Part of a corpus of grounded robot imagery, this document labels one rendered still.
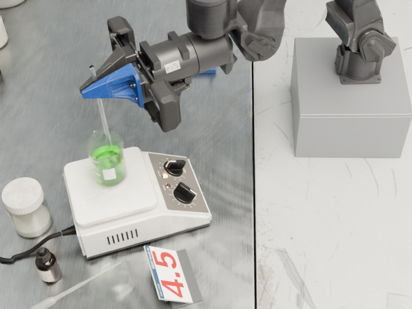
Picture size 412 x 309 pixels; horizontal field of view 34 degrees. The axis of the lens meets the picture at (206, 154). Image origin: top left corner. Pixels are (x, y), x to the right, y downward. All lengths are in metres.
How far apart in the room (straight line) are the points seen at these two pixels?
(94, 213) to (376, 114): 0.46
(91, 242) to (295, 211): 0.32
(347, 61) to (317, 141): 0.14
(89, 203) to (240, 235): 0.24
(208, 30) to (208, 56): 0.04
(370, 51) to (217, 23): 0.27
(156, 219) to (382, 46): 0.42
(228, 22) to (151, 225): 0.32
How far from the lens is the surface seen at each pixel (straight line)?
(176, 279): 0.97
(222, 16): 0.86
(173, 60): 0.88
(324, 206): 1.07
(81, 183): 1.00
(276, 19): 0.91
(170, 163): 1.03
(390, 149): 1.13
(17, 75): 1.33
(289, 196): 1.07
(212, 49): 0.89
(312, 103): 1.07
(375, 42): 1.02
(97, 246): 0.99
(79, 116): 1.22
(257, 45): 0.89
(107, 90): 0.87
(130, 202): 0.96
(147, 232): 1.00
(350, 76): 1.10
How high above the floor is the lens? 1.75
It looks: 49 degrees down
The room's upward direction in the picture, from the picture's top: 3 degrees counter-clockwise
